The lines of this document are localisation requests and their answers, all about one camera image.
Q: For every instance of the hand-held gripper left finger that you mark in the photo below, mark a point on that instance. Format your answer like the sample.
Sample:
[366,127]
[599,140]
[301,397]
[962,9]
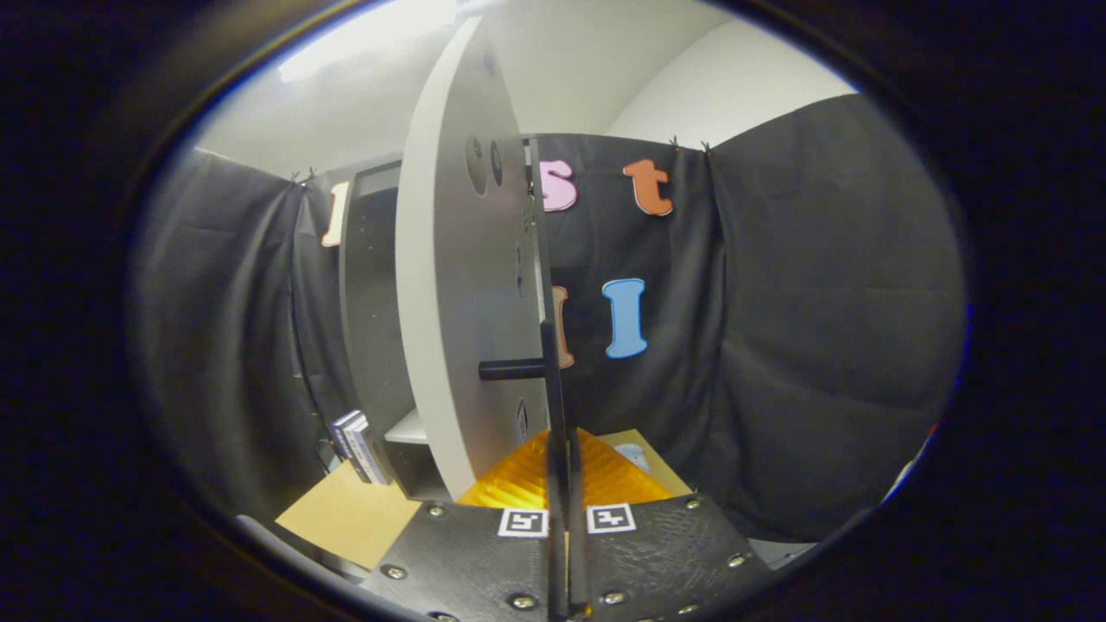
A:
[471,561]

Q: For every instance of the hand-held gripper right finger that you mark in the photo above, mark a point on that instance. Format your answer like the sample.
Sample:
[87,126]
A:
[657,561]

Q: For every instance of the white blue tube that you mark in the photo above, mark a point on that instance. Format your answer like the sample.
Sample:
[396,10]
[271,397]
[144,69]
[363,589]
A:
[631,455]

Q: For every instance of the black stand pole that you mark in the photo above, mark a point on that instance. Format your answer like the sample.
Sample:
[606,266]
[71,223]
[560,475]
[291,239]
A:
[304,371]

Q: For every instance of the grey cabinet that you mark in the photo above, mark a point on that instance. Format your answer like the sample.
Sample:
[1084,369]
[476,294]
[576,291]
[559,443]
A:
[371,302]

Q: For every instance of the black backdrop cloth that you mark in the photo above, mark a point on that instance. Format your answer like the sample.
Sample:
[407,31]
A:
[821,302]

